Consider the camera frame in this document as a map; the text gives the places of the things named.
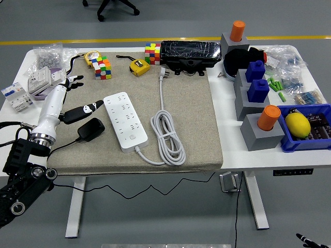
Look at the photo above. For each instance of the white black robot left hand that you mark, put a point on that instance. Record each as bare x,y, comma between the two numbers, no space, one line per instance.
51,108

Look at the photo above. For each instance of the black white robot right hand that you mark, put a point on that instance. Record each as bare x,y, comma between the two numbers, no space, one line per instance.
304,239

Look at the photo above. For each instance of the black plug adapter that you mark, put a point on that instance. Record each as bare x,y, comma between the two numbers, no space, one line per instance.
90,129

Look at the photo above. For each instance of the white power strip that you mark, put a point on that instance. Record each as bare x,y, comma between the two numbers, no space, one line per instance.
124,121

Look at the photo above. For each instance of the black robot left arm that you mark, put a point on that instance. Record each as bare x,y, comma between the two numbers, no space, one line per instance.
23,155

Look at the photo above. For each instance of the white socket panel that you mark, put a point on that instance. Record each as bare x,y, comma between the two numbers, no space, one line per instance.
38,79
59,76

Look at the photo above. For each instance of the white circuit breaker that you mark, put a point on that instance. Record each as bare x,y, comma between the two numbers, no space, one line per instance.
16,96

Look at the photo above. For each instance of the clear bag of screws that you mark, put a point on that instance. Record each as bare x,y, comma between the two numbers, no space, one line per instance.
49,58

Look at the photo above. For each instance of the empty clear plastic bag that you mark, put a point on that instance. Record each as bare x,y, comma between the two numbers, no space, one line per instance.
69,53

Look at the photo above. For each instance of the white table leg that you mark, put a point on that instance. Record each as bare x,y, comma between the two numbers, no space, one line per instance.
75,206
256,204

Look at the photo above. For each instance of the colourful puzzle cube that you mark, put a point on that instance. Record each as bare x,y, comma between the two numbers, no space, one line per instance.
102,68
153,53

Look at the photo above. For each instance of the yellow tape measure clear face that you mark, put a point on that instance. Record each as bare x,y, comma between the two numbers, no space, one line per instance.
92,56

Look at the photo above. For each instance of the black table control panel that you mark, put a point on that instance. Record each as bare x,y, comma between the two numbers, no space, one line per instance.
293,172

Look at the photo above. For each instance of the blue plastic bin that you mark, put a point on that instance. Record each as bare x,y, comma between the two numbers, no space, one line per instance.
305,146

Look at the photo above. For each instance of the silver metal hook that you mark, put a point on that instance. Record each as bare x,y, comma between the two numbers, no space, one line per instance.
227,182

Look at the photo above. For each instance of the yellow tape measure black window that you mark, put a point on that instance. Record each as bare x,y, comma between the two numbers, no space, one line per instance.
139,68

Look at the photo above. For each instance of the grey block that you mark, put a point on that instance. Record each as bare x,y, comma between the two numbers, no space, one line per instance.
261,138
234,45
240,80
244,106

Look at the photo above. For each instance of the yellow lemon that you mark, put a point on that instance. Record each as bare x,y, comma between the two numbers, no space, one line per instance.
297,124

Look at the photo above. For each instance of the black office chair base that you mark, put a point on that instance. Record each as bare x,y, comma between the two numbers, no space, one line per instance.
116,7

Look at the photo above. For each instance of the orange cylinder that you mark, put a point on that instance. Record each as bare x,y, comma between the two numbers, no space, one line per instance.
269,117
238,31

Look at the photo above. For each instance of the grey-brown mat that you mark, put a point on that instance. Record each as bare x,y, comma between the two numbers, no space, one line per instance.
186,103

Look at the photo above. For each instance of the bag of tan resistors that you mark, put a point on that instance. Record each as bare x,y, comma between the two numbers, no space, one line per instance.
310,98

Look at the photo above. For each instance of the green cylinder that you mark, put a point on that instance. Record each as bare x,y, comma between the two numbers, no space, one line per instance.
282,97
270,81
280,85
274,87

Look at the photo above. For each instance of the black wrapped box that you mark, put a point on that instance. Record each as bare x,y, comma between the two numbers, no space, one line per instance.
190,51

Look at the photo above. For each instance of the blue block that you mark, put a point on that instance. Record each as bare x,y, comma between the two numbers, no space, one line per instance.
255,71
258,91

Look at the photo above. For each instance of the bag of blue resistors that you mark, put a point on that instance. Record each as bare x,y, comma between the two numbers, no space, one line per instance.
292,83

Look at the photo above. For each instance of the small metal screws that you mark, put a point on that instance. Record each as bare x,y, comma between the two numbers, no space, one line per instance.
220,75

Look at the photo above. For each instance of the white round base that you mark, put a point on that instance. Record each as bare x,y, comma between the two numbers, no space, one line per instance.
229,75

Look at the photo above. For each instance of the large clear parts bag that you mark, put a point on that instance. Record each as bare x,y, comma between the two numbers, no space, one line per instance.
284,58

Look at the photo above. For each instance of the red knob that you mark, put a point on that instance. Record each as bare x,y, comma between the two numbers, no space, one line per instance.
265,56

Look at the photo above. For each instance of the black cloth cap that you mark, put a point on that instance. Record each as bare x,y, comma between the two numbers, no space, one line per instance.
239,60

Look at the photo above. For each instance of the black plastic bracket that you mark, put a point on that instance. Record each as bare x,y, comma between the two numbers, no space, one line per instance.
187,65

